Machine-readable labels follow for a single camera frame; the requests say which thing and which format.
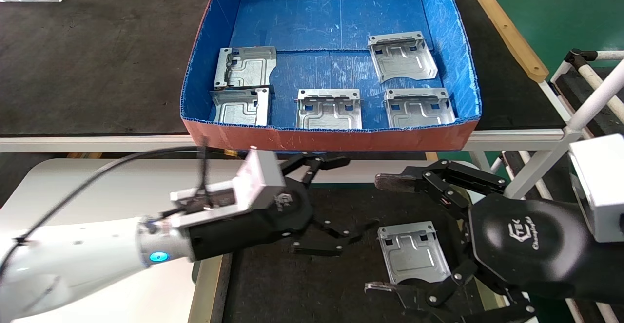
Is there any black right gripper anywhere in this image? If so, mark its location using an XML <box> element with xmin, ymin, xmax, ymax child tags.
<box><xmin>365</xmin><ymin>160</ymin><xmax>624</xmax><ymax>323</ymax></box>

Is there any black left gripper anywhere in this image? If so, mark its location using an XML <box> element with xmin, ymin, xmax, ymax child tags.
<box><xmin>188</xmin><ymin>152</ymin><xmax>380</xmax><ymax>263</ymax></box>

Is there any stamped metal bracket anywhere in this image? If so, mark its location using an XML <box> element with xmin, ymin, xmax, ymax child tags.
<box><xmin>214</xmin><ymin>46</ymin><xmax>277</xmax><ymax>90</ymax></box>
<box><xmin>378</xmin><ymin>221</ymin><xmax>451</xmax><ymax>285</ymax></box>
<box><xmin>296</xmin><ymin>89</ymin><xmax>363</xmax><ymax>130</ymax></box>
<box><xmin>367</xmin><ymin>31</ymin><xmax>439</xmax><ymax>84</ymax></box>
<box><xmin>384</xmin><ymin>88</ymin><xmax>457</xmax><ymax>129</ymax></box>
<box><xmin>210</xmin><ymin>87</ymin><xmax>272</xmax><ymax>128</ymax></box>

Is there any blue corrugated plastic box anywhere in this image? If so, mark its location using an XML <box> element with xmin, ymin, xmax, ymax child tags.
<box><xmin>180</xmin><ymin>0</ymin><xmax>483</xmax><ymax>154</ymax></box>

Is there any small black work mat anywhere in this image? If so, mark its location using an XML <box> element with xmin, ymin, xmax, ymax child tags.
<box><xmin>227</xmin><ymin>185</ymin><xmax>488</xmax><ymax>323</ymax></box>

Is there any black cart surface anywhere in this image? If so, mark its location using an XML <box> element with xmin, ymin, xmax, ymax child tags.
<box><xmin>556</xmin><ymin>67</ymin><xmax>624</xmax><ymax>136</ymax></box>

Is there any white pipe rack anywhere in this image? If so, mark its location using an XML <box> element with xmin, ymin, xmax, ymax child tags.
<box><xmin>502</xmin><ymin>50</ymin><xmax>624</xmax><ymax>202</ymax></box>

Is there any long tan edge strip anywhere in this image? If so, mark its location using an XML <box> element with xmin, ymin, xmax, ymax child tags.
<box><xmin>474</xmin><ymin>0</ymin><xmax>550</xmax><ymax>83</ymax></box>

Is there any black pipe connector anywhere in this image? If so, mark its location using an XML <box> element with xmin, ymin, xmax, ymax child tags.
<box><xmin>565</xmin><ymin>49</ymin><xmax>598</xmax><ymax>73</ymax></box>

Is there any large black table mat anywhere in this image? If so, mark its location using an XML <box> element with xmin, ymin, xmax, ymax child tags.
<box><xmin>0</xmin><ymin>0</ymin><xmax>566</xmax><ymax>136</ymax></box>

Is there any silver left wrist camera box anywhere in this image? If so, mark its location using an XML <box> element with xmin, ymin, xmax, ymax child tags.
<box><xmin>233</xmin><ymin>146</ymin><xmax>287</xmax><ymax>209</ymax></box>

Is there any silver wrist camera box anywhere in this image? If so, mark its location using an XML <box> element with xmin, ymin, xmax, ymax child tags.
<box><xmin>569</xmin><ymin>134</ymin><xmax>624</xmax><ymax>244</ymax></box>
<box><xmin>233</xmin><ymin>146</ymin><xmax>287</xmax><ymax>209</ymax></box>

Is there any silver camera mount bracket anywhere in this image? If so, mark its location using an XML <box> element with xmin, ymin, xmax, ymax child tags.
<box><xmin>170</xmin><ymin>179</ymin><xmax>254</xmax><ymax>228</ymax></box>

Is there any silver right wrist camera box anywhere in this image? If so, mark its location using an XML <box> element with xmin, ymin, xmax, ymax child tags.
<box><xmin>569</xmin><ymin>134</ymin><xmax>624</xmax><ymax>244</ymax></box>

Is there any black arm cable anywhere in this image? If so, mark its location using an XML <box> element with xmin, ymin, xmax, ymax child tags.
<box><xmin>0</xmin><ymin>137</ymin><xmax>244</xmax><ymax>277</ymax></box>

